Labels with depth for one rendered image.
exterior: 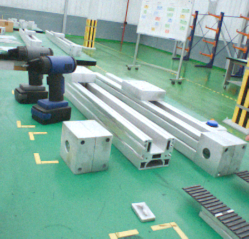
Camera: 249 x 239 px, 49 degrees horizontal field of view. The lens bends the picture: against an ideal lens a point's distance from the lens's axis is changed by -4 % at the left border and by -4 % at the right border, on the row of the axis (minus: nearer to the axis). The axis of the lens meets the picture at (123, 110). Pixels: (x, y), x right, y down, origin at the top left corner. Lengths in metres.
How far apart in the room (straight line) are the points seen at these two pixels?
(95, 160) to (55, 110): 0.32
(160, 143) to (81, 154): 0.23
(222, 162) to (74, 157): 0.39
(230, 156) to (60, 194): 0.46
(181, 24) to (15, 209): 6.06
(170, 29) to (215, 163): 5.88
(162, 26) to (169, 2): 0.57
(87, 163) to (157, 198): 0.18
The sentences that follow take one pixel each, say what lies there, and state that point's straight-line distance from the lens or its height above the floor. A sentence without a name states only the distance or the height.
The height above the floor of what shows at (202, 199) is 0.81.
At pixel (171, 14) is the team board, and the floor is 1.50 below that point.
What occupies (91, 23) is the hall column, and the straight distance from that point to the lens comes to 10.93.
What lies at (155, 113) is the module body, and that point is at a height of 0.85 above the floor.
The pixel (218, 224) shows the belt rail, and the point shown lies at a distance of 0.60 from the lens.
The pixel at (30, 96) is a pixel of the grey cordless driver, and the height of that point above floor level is 0.81.
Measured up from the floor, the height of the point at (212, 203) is 0.81.
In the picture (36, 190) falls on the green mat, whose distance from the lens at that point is 0.61.
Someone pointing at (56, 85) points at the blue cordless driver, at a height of 0.90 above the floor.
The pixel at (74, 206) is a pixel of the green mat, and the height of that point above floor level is 0.78.
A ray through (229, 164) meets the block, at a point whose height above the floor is 0.82.
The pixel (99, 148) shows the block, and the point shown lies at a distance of 0.67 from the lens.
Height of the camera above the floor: 1.13
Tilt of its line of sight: 17 degrees down
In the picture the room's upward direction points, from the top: 9 degrees clockwise
